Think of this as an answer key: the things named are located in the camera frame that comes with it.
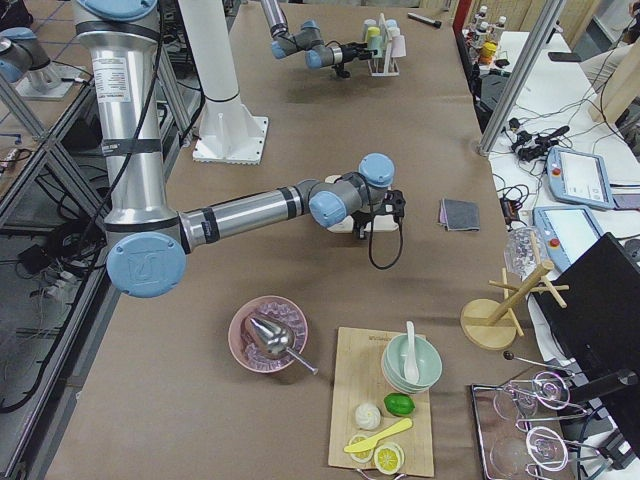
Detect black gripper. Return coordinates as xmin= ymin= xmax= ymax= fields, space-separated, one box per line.
xmin=340 ymin=42 xmax=378 ymax=63
xmin=351 ymin=211 xmax=374 ymax=240

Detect green cup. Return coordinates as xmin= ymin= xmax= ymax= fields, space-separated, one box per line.
xmin=367 ymin=35 xmax=383 ymax=59

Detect cream rabbit tray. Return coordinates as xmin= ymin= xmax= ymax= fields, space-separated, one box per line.
xmin=328 ymin=205 xmax=398 ymax=234

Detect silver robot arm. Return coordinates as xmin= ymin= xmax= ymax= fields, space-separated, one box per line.
xmin=74 ymin=1 xmax=405 ymax=298
xmin=260 ymin=0 xmax=377 ymax=78

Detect yellow cup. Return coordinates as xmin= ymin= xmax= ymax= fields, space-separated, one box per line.
xmin=365 ymin=25 xmax=381 ymax=43

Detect white cup rack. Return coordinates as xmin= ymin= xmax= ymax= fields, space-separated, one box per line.
xmin=362 ymin=13 xmax=401 ymax=77

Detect pale blue cup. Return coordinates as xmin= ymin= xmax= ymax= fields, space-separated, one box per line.
xmin=363 ymin=19 xmax=377 ymax=31

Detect pink cup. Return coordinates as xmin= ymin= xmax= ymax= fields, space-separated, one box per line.
xmin=390 ymin=34 xmax=406 ymax=59

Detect cream white cup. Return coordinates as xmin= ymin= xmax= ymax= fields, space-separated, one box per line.
xmin=387 ymin=27 xmax=400 ymax=39

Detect black marker tube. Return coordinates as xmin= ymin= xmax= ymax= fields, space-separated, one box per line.
xmin=407 ymin=12 xmax=442 ymax=29

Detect grey folded cloth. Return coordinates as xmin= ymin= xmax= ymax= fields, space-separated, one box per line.
xmin=439 ymin=198 xmax=480 ymax=231

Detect pink bowl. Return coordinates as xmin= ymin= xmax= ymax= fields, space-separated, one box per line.
xmin=228 ymin=295 xmax=308 ymax=373

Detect metal ice scoop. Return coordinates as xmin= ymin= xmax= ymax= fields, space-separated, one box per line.
xmin=244 ymin=313 xmax=319 ymax=375

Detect stacked green bowls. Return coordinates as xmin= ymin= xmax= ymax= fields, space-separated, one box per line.
xmin=382 ymin=333 xmax=444 ymax=395

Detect wooden cutting board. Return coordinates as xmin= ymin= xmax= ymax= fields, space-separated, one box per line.
xmin=328 ymin=327 xmax=435 ymax=477

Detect white ceramic spoon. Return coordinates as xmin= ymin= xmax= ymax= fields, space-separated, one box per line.
xmin=403 ymin=320 xmax=420 ymax=384

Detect wooden mug tree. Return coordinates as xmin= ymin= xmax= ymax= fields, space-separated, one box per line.
xmin=460 ymin=229 xmax=569 ymax=351

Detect green lime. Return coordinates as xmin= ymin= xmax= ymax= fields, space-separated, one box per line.
xmin=383 ymin=392 xmax=415 ymax=417

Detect lower blue teach pendant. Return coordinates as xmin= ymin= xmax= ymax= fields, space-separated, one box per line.
xmin=532 ymin=205 xmax=604 ymax=273

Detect blue teach pendant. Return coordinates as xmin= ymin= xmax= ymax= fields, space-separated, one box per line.
xmin=532 ymin=205 xmax=604 ymax=273
xmin=546 ymin=146 xmax=615 ymax=210

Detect yellow plastic knife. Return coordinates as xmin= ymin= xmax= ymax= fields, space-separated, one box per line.
xmin=343 ymin=418 xmax=413 ymax=454

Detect upper blue teach pendant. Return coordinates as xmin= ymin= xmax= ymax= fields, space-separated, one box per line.
xmin=546 ymin=146 xmax=615 ymax=210

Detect lemon slice back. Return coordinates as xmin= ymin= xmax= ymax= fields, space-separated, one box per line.
xmin=347 ymin=433 xmax=375 ymax=464

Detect black monitor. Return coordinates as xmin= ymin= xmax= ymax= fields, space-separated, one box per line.
xmin=534 ymin=233 xmax=639 ymax=425

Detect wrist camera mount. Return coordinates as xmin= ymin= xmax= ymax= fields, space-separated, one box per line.
xmin=383 ymin=190 xmax=406 ymax=225

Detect white camera post base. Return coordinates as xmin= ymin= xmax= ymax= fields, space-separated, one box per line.
xmin=179 ymin=0 xmax=269 ymax=165

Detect aluminium frame post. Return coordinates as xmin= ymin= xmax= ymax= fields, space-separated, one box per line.
xmin=477 ymin=0 xmax=566 ymax=157

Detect wire glass rack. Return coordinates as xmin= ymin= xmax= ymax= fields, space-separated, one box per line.
xmin=467 ymin=351 xmax=640 ymax=480

